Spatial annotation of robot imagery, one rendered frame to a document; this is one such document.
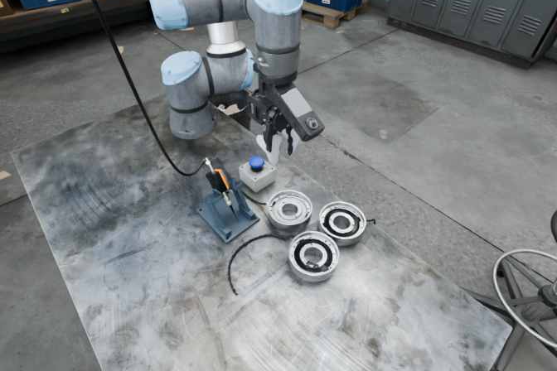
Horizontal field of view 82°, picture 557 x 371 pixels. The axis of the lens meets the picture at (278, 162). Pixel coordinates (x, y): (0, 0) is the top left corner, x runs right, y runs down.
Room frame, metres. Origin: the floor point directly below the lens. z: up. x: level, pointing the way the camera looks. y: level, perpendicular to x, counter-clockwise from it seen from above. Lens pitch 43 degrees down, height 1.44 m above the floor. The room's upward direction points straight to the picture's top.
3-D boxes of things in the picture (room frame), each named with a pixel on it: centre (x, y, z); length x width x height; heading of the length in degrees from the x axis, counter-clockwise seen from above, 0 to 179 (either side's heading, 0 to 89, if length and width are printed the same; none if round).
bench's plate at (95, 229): (0.48, 0.18, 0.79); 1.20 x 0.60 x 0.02; 42
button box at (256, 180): (0.62, 0.06, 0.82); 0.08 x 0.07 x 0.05; 42
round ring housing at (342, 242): (0.45, -0.15, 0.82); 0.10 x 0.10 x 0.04
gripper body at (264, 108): (0.54, 0.01, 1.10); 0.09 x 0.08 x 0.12; 42
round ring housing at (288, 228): (0.49, -0.03, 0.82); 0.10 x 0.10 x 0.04
